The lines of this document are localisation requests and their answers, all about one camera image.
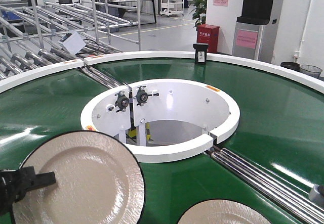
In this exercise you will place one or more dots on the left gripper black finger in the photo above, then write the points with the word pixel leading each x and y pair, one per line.
pixel 43 180

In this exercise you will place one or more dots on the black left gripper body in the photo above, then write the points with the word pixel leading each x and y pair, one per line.
pixel 14 185

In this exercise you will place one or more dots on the beige plate black rim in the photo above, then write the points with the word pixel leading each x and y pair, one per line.
pixel 98 180

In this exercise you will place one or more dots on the white control box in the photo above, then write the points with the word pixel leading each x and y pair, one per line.
pixel 72 42

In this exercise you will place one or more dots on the metal roller rack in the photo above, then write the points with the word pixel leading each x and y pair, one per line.
pixel 30 30

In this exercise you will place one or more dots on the black sensor box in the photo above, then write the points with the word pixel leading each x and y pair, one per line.
pixel 200 52

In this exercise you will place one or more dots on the red fire cabinet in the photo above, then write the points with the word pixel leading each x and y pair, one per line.
pixel 208 34

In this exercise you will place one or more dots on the green potted plant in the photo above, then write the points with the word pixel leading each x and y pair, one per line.
pixel 199 11

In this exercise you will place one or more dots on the chrome conveyor rollers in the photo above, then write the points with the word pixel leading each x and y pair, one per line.
pixel 280 194

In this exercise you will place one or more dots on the wire waste basket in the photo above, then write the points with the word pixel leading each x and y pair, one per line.
pixel 311 70

